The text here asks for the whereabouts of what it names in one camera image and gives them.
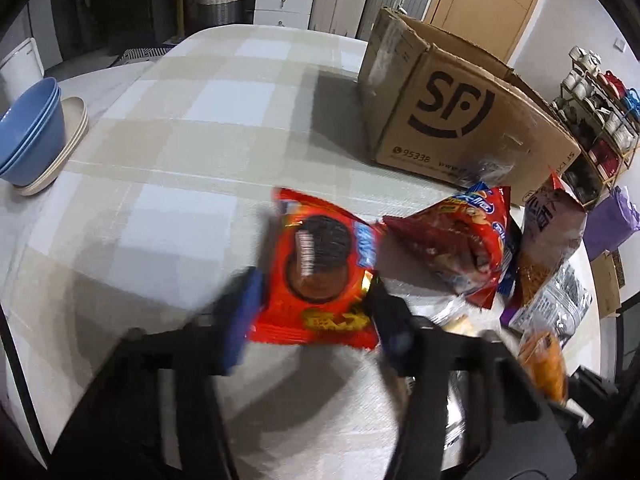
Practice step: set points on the red puffed snack bag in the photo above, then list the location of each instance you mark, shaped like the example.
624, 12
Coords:
462, 240

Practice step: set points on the purple grape candy bag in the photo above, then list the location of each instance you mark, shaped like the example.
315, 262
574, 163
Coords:
560, 306

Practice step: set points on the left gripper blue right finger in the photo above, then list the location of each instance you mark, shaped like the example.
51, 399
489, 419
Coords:
392, 320

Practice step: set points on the checkered tablecloth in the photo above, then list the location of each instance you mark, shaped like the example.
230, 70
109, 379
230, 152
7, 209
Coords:
167, 198

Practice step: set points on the woven laundry basket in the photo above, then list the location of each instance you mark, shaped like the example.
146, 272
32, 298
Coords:
213, 13

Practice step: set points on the SF cardboard box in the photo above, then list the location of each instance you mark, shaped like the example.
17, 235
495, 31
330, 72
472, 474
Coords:
436, 105

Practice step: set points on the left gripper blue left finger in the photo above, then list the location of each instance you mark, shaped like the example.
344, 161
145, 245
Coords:
234, 315

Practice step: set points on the small cardboard box on floor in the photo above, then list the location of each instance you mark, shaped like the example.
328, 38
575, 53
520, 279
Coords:
609, 278

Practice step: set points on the white red noodle snack bag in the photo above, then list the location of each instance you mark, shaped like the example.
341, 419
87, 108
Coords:
554, 224

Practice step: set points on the blue bowls stack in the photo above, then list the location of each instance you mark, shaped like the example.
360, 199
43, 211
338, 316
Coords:
32, 133

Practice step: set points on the red oreo cookie pack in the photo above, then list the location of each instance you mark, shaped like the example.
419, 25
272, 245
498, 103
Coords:
323, 264

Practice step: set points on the white kettle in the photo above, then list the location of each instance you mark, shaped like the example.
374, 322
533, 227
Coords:
20, 69

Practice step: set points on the shoe rack with shoes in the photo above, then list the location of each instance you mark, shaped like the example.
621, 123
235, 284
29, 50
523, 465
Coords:
602, 116

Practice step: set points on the orange bread pack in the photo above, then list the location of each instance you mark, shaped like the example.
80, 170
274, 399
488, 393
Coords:
540, 354

